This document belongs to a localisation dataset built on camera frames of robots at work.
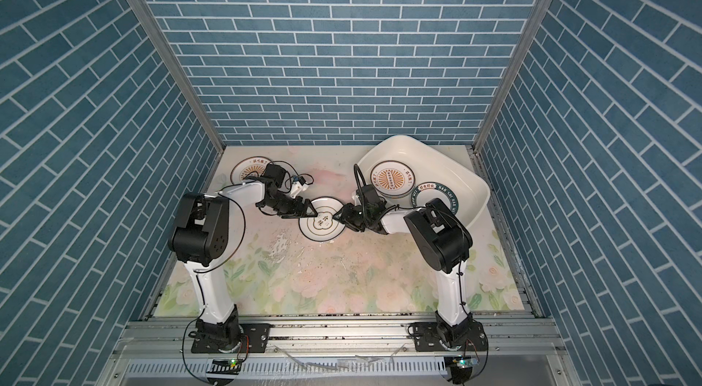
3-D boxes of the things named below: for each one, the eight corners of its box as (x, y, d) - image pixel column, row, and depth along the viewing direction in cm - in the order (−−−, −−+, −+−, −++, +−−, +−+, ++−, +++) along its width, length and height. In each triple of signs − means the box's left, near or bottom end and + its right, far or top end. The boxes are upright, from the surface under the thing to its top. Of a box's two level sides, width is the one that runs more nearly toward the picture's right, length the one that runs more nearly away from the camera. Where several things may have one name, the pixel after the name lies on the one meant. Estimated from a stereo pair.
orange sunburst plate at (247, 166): (229, 183, 111) (227, 180, 110) (238, 159, 120) (237, 155, 118) (262, 183, 112) (260, 180, 110) (269, 159, 120) (268, 156, 119)
